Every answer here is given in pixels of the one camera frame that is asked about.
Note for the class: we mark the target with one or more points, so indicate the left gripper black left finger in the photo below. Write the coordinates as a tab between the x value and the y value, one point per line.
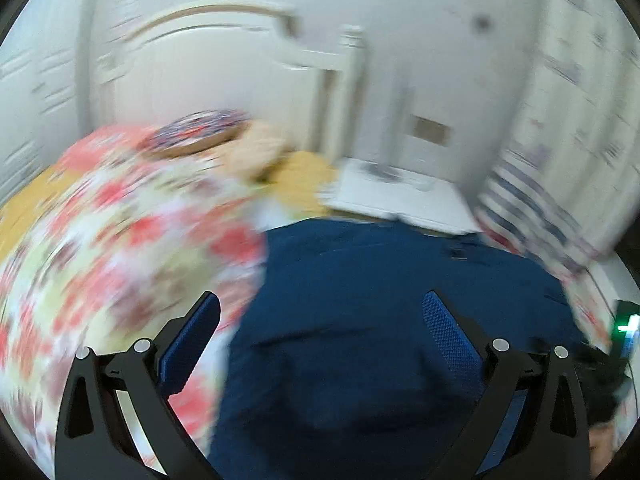
115	420

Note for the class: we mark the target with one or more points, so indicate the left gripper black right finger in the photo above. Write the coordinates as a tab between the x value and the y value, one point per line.
529	419

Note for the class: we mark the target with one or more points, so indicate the navy blue padded jacket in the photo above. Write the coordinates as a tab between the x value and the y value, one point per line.
333	373

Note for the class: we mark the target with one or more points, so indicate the striped patterned curtain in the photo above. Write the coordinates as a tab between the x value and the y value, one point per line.
566	185

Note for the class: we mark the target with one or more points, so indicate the floral bed quilt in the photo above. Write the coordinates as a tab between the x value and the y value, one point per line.
127	247

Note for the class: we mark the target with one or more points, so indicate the white nightstand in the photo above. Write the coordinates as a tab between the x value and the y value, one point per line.
369	190

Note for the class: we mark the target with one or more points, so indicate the dark patterned pillow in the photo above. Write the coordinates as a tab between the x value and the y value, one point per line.
194	133

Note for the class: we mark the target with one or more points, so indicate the peach pillow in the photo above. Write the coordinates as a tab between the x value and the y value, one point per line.
254	151

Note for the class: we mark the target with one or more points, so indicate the white wardrobe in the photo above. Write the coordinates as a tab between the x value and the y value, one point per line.
44	88

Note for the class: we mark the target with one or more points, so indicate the white wooden headboard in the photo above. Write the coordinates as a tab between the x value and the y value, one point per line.
238	54

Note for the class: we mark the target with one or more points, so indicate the brass wall socket plate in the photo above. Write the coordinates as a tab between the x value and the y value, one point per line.
430	131

